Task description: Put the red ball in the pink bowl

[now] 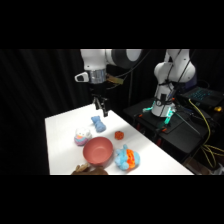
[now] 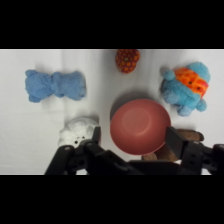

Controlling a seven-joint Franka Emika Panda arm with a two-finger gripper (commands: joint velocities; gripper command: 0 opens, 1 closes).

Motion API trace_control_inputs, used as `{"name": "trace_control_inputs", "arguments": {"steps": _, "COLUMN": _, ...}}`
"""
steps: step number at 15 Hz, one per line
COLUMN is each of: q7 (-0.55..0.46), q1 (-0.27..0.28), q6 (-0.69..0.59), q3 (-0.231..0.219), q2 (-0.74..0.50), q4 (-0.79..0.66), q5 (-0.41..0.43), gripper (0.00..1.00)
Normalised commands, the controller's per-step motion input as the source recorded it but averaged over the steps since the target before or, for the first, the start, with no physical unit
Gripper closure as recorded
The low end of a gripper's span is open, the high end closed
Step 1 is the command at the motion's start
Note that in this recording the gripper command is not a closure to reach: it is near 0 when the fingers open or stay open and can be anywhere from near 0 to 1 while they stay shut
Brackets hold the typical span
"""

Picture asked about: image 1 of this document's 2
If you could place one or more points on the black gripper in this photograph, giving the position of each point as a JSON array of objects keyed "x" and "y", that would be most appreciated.
[{"x": 97, "y": 89}]

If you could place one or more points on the red ball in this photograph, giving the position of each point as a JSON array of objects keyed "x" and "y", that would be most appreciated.
[{"x": 119, "y": 135}]

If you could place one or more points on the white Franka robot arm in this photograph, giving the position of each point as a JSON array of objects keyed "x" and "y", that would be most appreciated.
[{"x": 173, "y": 71}]

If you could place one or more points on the pink bowl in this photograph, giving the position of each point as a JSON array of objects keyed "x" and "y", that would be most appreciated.
[{"x": 98, "y": 151}]

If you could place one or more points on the blue plush bone toy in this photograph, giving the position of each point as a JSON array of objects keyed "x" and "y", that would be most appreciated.
[{"x": 98, "y": 123}]

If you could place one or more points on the white pastel plush toy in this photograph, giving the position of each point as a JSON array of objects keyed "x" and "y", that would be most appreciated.
[{"x": 82, "y": 136}]

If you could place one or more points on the blue and orange plush toy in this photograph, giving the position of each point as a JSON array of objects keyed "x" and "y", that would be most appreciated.
[{"x": 127, "y": 158}]

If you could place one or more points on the black curtain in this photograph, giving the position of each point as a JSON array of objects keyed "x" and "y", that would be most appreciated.
[{"x": 40, "y": 100}]

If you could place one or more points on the brown plush toy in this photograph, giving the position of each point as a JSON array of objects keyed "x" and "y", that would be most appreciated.
[{"x": 89, "y": 170}]

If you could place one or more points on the black robot stand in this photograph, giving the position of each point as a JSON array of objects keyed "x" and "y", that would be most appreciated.
[{"x": 173, "y": 130}]

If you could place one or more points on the black laptop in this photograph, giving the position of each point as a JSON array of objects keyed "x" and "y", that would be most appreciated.
[{"x": 202, "y": 95}]

